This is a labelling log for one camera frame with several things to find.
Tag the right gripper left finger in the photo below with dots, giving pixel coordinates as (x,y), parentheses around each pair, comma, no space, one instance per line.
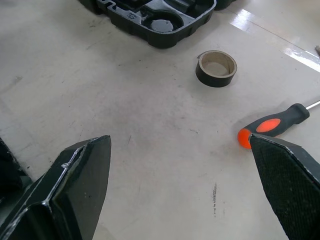
(75,190)

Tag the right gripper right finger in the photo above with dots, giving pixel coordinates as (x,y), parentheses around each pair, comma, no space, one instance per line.
(290,185)

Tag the black tape roll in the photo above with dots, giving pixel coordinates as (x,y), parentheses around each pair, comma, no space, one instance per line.
(212,78)

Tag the orange and black screwdriver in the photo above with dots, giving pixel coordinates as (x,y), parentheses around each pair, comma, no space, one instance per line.
(282,123)

